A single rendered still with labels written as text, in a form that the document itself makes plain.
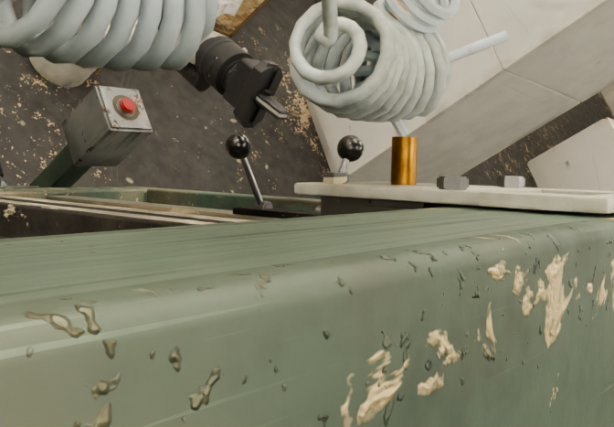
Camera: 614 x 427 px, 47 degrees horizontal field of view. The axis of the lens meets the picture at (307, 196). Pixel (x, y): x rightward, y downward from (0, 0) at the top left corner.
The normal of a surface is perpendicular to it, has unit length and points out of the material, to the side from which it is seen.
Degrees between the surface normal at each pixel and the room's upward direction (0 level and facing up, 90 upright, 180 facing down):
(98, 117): 90
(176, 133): 0
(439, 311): 30
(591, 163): 90
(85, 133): 90
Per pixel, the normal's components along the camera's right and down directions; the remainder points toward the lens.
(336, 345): 0.76, 0.05
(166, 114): 0.67, -0.46
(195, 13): 0.22, 0.39
